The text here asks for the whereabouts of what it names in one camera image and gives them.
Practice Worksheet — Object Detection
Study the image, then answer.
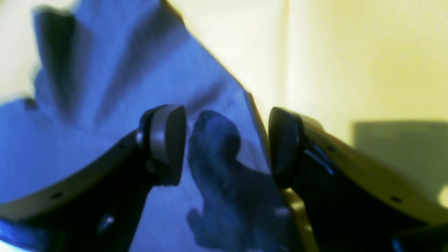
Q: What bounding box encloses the blue-grey T-shirt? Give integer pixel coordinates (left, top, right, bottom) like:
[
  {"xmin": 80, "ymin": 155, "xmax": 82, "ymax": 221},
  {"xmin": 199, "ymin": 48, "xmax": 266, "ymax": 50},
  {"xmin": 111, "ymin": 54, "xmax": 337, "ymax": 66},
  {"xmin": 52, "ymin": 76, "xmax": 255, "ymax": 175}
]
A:
[{"xmin": 1, "ymin": 0, "xmax": 301, "ymax": 252}]

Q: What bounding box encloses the right gripper white left finger image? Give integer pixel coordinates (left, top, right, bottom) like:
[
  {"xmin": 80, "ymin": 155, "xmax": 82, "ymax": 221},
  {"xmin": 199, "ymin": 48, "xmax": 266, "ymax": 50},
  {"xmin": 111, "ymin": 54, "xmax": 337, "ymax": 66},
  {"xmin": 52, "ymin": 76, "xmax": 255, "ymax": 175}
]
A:
[{"xmin": 1, "ymin": 105, "xmax": 187, "ymax": 252}]

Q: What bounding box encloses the yellow table cloth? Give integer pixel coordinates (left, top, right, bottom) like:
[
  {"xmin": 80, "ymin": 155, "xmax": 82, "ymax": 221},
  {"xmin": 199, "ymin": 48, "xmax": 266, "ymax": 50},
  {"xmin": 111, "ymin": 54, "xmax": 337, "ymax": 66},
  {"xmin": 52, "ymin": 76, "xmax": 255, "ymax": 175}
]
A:
[{"xmin": 0, "ymin": 0, "xmax": 448, "ymax": 252}]

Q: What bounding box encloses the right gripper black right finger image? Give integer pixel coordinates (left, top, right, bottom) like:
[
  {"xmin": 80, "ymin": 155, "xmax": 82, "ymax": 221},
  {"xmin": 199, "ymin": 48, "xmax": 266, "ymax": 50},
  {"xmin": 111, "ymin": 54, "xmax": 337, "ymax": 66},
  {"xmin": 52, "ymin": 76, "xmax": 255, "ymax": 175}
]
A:
[{"xmin": 268, "ymin": 107, "xmax": 447, "ymax": 252}]

